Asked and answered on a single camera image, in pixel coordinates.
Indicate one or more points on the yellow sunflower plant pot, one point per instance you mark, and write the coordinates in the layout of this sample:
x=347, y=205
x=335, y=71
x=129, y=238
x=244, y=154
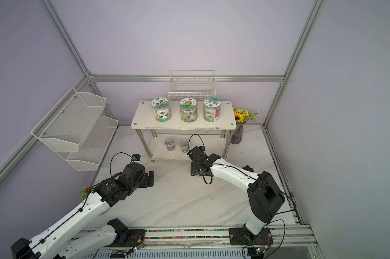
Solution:
x=242, y=116

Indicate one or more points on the black yellow work glove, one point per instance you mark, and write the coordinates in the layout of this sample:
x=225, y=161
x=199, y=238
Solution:
x=248, y=168

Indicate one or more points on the aluminium front rail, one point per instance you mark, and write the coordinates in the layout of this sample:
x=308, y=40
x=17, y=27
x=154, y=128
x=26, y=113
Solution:
x=207, y=242

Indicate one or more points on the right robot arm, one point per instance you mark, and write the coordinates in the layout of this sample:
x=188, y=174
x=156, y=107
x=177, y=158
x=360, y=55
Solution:
x=265, y=197

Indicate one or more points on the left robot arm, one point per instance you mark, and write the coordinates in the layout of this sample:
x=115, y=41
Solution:
x=56, y=241

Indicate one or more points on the pink flower lid seed container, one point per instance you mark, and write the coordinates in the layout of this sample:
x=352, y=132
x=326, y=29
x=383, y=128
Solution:
x=211, y=109

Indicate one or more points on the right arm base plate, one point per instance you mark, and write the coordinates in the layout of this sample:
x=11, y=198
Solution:
x=242, y=236

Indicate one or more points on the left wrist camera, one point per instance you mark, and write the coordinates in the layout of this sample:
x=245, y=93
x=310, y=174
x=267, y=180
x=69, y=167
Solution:
x=135, y=158

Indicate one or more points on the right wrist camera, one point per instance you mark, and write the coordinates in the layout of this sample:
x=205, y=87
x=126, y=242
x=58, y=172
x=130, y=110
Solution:
x=198, y=153

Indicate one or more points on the sunflower lid seed container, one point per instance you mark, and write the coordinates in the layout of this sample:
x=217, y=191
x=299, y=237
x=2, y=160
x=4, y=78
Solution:
x=188, y=109

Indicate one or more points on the aluminium cage frame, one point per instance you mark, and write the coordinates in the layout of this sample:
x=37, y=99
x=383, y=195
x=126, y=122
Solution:
x=9, y=167

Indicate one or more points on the red flower plant pot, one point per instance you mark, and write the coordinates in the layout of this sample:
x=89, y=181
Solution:
x=85, y=192

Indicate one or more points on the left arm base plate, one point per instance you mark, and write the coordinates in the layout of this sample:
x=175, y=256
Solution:
x=131, y=238

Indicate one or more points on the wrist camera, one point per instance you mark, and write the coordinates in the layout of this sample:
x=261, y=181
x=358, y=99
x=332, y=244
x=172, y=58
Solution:
x=135, y=158
x=198, y=153

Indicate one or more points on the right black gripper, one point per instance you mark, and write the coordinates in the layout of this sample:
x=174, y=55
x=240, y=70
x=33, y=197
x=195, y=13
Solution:
x=194, y=170

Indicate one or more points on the white mesh wall rack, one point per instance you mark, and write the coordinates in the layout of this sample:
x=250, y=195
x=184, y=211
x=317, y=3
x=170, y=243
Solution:
x=77, y=130

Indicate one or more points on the white wire basket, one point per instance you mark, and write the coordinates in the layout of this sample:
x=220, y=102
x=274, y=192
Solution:
x=198, y=84

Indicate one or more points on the small clear cup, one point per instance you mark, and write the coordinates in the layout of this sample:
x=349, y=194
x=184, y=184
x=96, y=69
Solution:
x=170, y=144
x=184, y=145

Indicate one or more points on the strawberry lid seed container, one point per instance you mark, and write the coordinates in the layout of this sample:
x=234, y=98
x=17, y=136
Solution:
x=161, y=108

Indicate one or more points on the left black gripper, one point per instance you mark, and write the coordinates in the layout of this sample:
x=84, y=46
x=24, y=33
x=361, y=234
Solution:
x=146, y=183

